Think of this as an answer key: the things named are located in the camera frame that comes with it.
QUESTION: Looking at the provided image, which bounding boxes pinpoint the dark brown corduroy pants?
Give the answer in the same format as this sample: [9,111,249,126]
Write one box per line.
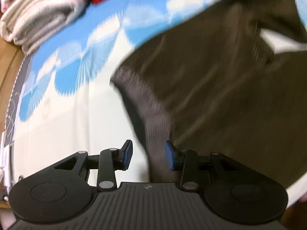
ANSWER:
[111,0,306,187]

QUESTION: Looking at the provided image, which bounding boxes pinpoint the blue white patterned bedsheet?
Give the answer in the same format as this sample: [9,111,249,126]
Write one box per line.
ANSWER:
[13,0,306,204]

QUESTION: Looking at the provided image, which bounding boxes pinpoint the grey patterned mattress edge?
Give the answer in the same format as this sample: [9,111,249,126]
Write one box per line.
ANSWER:
[1,56,32,194]

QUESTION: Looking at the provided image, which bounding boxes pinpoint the white folded blanket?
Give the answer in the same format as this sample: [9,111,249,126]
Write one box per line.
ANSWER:
[1,0,89,55]

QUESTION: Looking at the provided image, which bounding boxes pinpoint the wooden bed frame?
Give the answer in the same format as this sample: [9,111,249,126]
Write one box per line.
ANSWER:
[0,37,26,211]

